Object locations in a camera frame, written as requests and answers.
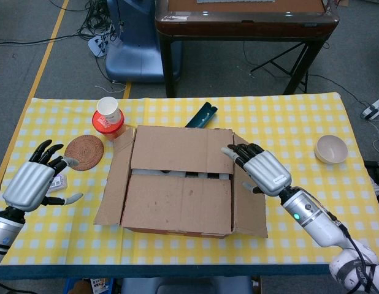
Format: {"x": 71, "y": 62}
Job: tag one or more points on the white power strip with plugs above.
{"x": 99, "y": 46}

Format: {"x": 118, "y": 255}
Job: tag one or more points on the orange canister with lid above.
{"x": 111, "y": 131}

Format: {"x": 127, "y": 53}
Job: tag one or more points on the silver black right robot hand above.
{"x": 266, "y": 173}

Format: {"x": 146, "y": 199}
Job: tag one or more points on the blue machine base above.
{"x": 134, "y": 55}

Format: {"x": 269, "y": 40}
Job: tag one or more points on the round woven rattan coaster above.
{"x": 84, "y": 152}

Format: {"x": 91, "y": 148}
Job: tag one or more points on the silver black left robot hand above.
{"x": 28, "y": 186}

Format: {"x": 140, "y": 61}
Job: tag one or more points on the black flat case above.
{"x": 376, "y": 171}

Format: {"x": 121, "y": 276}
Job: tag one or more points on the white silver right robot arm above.
{"x": 312, "y": 220}

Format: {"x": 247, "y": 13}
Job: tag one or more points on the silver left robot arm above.
{"x": 4, "y": 232}

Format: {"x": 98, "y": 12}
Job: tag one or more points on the yellow white checked tablecloth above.
{"x": 208, "y": 254}

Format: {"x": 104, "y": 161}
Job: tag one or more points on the white paper cup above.
{"x": 108, "y": 107}

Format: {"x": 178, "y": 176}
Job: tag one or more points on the brown wooden mahjong table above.
{"x": 247, "y": 27}

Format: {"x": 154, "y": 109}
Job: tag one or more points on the red-brown cardboard shipping box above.
{"x": 177, "y": 199}

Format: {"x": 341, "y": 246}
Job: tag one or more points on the blue padded stool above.
{"x": 183, "y": 286}

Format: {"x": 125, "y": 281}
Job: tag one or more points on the beige bowl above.
{"x": 330, "y": 150}

